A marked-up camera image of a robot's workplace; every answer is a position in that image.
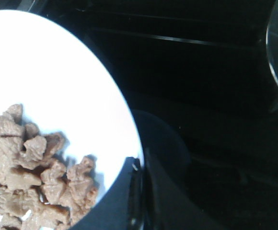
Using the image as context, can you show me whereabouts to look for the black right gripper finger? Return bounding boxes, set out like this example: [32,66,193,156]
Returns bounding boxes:
[72,157,144,230]

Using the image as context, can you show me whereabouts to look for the brown meat pieces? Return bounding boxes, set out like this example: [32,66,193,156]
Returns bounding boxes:
[0,104,98,230]

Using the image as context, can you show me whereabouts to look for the light blue plate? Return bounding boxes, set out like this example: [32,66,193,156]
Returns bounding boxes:
[0,9,144,230]

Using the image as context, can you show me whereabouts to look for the black glass cooktop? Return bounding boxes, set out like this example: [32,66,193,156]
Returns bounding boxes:
[19,0,278,230]

